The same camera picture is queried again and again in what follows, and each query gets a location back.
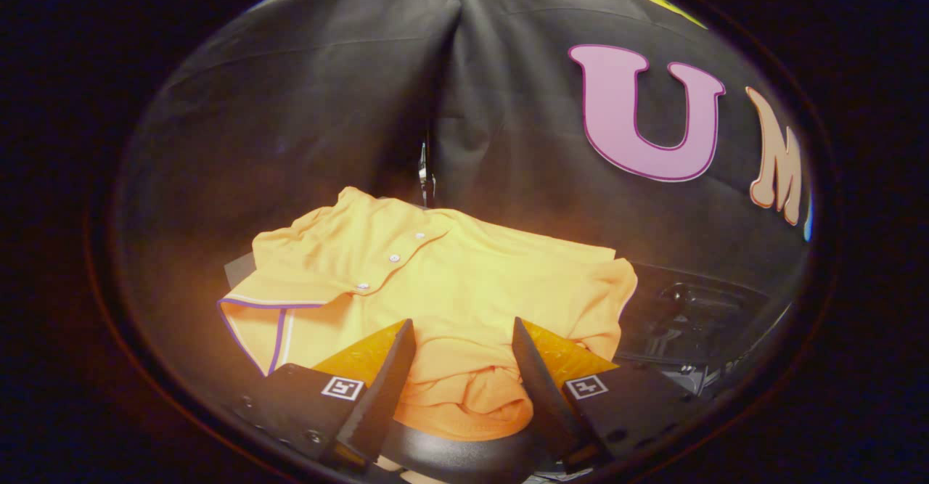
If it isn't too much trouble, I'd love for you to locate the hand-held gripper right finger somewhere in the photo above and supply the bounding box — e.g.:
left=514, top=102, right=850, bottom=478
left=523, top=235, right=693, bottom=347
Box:
left=512, top=316, right=697, bottom=474

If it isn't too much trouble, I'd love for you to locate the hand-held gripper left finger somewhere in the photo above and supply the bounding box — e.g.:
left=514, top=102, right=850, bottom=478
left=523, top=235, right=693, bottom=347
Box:
left=236, top=317, right=417, bottom=474

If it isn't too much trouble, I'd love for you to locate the orange polo shirt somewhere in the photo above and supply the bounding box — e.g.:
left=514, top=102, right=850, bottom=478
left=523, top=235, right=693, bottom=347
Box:
left=218, top=186, right=639, bottom=443

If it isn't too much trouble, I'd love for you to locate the beige and dark cabinet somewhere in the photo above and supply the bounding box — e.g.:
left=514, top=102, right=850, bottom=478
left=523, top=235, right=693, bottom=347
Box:
left=224, top=252, right=256, bottom=289

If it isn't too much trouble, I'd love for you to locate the metal backdrop clamp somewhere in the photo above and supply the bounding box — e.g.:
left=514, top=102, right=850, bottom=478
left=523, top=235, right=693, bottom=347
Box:
left=417, top=141, right=436, bottom=205

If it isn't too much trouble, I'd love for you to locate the black backdrop cloth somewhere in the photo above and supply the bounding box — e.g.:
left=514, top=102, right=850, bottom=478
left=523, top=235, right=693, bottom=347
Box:
left=116, top=0, right=814, bottom=369

